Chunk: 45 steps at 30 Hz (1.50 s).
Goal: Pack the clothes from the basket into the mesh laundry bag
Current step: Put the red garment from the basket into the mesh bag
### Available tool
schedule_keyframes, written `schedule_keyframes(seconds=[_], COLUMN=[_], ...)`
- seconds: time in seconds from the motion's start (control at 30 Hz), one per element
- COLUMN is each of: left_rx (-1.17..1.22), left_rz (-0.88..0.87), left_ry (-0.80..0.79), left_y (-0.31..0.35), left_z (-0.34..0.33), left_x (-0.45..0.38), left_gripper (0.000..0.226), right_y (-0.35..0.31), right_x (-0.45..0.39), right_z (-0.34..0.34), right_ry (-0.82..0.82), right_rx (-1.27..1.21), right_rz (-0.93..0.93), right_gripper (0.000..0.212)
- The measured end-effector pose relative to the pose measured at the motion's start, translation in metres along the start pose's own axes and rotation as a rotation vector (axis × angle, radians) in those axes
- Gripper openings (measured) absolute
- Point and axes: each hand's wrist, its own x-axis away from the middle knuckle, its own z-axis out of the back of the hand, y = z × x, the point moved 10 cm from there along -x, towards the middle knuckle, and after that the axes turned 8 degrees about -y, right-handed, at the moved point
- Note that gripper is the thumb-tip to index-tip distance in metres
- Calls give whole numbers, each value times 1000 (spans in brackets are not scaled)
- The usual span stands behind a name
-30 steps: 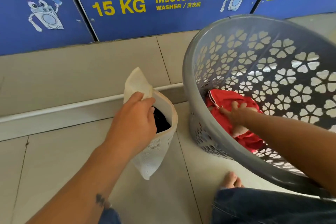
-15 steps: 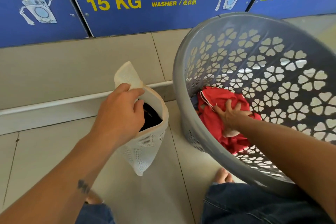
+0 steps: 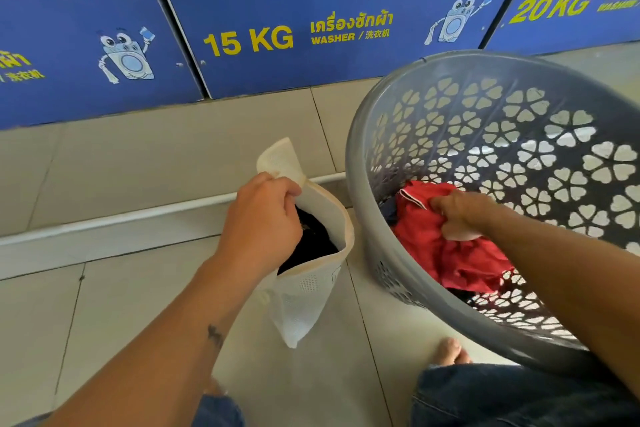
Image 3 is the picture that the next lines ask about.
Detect person's left hand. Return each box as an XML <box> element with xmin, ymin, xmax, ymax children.
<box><xmin>215</xmin><ymin>172</ymin><xmax>305</xmax><ymax>278</ymax></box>

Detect person's right hand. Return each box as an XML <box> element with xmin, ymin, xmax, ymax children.
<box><xmin>429</xmin><ymin>189</ymin><xmax>501</xmax><ymax>242</ymax></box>

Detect red garment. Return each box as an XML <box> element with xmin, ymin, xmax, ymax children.
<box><xmin>391</xmin><ymin>180</ymin><xmax>516</xmax><ymax>295</ymax></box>

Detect black garment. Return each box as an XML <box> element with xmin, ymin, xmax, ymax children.
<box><xmin>277</xmin><ymin>206</ymin><xmax>340</xmax><ymax>276</ymax></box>

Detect white mesh laundry bag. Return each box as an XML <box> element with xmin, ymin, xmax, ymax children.
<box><xmin>255</xmin><ymin>137</ymin><xmax>356</xmax><ymax>349</ymax></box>

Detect person's left forearm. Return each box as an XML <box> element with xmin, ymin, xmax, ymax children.
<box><xmin>39</xmin><ymin>256</ymin><xmax>261</xmax><ymax>427</ymax></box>

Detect person's right forearm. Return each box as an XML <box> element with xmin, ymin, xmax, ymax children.
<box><xmin>479</xmin><ymin>206</ymin><xmax>640</xmax><ymax>400</ymax></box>

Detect grey plastic laundry basket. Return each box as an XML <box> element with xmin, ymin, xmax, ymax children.
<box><xmin>345</xmin><ymin>49</ymin><xmax>640</xmax><ymax>378</ymax></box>

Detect person's right foot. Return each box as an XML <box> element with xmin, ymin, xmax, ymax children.
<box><xmin>431</xmin><ymin>337</ymin><xmax>472</xmax><ymax>368</ymax></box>

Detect person's blue denim shorts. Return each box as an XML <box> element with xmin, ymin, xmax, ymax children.
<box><xmin>15</xmin><ymin>363</ymin><xmax>640</xmax><ymax>427</ymax></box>

